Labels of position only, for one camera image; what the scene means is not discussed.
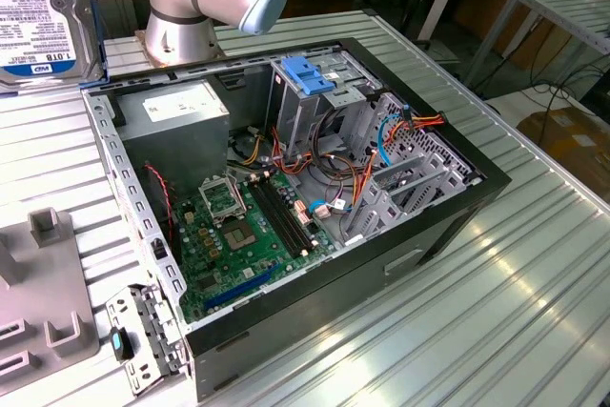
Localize red black fan wire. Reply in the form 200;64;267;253
143;163;174;242

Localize black case fan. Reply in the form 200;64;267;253
141;161;183;266

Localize grey metal disk bay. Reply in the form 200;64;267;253
340;152;471;247

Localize metal slat side table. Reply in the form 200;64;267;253
462;0;610;90

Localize orange red disk power wire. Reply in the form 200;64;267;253
355;110;448;211

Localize blue expansion slot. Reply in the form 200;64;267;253
203;261;280;312

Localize grey metal drive cage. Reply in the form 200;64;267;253
265;47;385;163

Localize black open PC case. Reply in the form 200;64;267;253
77;36;514;403

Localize CPU socket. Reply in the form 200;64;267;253
221;219;261;254

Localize grey power supply unit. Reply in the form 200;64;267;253
113;78;232;196

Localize black blue bracket tab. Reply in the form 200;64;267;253
108;327;135;361

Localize black RAM slot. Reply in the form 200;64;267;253
259;173;316;252
247;177;306;258

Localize grey parts rack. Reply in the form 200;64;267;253
0;206;102;392

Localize hinged metal slot bracket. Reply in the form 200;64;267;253
103;282;188;397

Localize metal socket cover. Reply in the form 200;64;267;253
197;175;249;226

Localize blue plastic cage latch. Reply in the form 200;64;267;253
280;56;340;97

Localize green motherboard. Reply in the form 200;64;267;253
172;169;337;326

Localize yellow black wire bundle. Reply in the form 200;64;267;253
227;125;269;166

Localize large brown cardboard box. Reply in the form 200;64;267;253
516;109;610;192

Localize hard disk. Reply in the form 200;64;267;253
0;0;110;94

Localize blue flat data wire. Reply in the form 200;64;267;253
308;102;412;218

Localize orange wire bundle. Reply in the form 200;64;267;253
269;124;366;184

